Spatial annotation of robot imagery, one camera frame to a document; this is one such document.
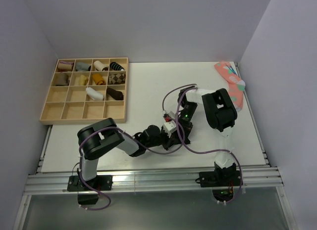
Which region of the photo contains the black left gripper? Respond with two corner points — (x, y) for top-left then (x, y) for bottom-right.
(146, 129), (179, 151)

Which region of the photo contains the black white striped rolled sock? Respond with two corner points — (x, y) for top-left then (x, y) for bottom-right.
(109, 62), (125, 71)

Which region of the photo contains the mustard yellow rolled sock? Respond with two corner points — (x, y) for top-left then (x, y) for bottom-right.
(92, 73), (106, 86)

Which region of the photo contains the taupe rolled sock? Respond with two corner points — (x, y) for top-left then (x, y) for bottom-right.
(55, 73), (69, 86)

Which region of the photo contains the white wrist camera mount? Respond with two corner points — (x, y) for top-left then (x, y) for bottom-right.
(163, 121), (177, 138)

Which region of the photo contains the grey blue rolled sock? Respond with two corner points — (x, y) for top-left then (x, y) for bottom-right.
(75, 62), (91, 71)

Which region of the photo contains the white brown rolled sock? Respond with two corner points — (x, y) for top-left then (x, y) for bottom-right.
(94, 60), (108, 71)

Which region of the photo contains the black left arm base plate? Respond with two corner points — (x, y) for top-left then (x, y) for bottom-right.
(67, 175), (113, 192)

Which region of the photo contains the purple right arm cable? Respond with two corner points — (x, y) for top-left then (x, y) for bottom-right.
(161, 84), (244, 205)

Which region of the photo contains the brown checkered rolled sock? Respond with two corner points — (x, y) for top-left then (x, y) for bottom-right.
(108, 73), (126, 85)

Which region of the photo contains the wooden compartment tray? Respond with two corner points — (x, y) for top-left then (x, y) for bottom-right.
(40, 57), (129, 125)

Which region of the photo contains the dark brown rolled sock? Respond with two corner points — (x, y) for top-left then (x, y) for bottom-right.
(106, 88), (124, 100)

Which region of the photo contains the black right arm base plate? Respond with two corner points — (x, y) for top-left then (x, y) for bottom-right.
(195, 171), (241, 187)

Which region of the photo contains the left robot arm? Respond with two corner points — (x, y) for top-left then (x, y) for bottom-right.
(77, 118), (169, 190)

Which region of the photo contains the cream rolled sock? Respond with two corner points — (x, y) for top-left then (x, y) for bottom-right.
(74, 75), (89, 86)

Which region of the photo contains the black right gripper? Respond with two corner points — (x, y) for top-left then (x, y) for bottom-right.
(173, 102), (198, 142)

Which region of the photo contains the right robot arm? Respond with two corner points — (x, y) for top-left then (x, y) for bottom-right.
(175, 85), (241, 185)

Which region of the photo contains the pink patterned sock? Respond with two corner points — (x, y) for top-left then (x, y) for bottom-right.
(214, 61), (246, 112)

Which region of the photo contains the beige purple rolled sock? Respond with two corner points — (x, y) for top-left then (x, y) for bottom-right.
(57, 61), (74, 71)

